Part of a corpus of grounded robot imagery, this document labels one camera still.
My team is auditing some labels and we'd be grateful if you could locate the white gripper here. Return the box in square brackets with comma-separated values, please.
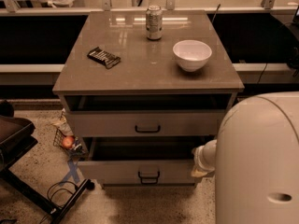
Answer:
[191, 146, 216, 178]

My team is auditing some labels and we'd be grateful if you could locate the grey drawer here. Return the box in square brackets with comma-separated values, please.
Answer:
[66, 110, 224, 137]
[78, 136, 212, 187]

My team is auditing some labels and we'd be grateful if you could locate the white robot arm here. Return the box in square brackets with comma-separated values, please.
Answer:
[192, 91, 299, 224]

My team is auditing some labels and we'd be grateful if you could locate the grey drawer cabinet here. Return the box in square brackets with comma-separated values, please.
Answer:
[51, 9, 246, 189]

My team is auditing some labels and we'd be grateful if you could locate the white ceramic bowl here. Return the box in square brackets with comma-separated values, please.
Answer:
[173, 40, 212, 72]

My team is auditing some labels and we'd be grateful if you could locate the blue tape cross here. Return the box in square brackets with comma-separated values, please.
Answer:
[59, 159, 80, 187]

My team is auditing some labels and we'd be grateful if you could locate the red apple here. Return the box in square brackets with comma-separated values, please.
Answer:
[62, 136, 75, 149]

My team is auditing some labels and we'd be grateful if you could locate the black snack bar wrapper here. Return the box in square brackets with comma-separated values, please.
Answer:
[87, 47, 121, 69]

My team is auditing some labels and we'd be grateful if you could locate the silver soda can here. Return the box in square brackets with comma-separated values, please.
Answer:
[146, 5, 163, 40]

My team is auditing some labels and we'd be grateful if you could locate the wire basket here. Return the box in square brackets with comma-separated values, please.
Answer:
[53, 130, 84, 157]

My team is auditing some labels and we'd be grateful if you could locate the black floor cable left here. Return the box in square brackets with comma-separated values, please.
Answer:
[38, 180, 80, 224]

